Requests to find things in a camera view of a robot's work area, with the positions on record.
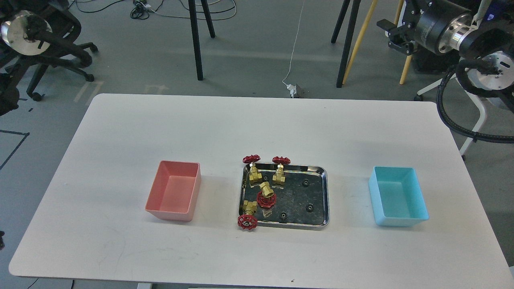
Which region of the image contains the black tripod leg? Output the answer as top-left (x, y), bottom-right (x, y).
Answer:
top-left (331, 0), bottom-right (361, 88)
top-left (188, 0), bottom-right (216, 81)

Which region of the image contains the metal tray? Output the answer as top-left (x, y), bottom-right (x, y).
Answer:
top-left (239, 163), bottom-right (329, 229)

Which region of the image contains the white cable on floor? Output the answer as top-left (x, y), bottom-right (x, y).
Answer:
top-left (282, 0), bottom-right (306, 87)

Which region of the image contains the white grey chair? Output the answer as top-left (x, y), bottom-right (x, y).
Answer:
top-left (414, 76), bottom-right (514, 162)

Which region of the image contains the wooden leg left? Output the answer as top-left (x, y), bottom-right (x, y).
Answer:
top-left (341, 0), bottom-right (378, 85)

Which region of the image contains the black tripod leg right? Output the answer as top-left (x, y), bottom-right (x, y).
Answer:
top-left (331, 0), bottom-right (361, 88)

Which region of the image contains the brass valve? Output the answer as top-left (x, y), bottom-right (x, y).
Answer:
top-left (243, 155), bottom-right (263, 188)
top-left (257, 181), bottom-right (277, 209)
top-left (272, 156), bottom-right (291, 188)
top-left (237, 200), bottom-right (258, 230)

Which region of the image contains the wooden leg right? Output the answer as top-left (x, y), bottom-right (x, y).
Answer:
top-left (395, 0), bottom-right (412, 85)

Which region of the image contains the white power adapter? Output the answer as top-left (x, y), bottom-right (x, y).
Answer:
top-left (286, 84), bottom-right (303, 98)

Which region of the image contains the wooden leg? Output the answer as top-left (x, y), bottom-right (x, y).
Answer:
top-left (395, 0), bottom-right (412, 85)
top-left (341, 0), bottom-right (378, 85)

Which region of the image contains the black tripod leg left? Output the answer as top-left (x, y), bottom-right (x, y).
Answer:
top-left (188, 0), bottom-right (216, 81)

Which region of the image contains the blue plastic box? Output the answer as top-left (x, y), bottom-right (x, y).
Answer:
top-left (369, 166), bottom-right (430, 227)

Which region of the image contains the black cable bundle on floor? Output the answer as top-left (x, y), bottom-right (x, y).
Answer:
top-left (68, 0), bottom-right (237, 21)

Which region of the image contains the black office chair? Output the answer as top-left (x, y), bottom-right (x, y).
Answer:
top-left (0, 0), bottom-right (99, 102)

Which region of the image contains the pink plastic box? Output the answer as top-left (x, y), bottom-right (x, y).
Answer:
top-left (145, 160), bottom-right (201, 222)

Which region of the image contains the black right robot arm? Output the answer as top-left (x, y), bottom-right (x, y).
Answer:
top-left (377, 0), bottom-right (513, 143)

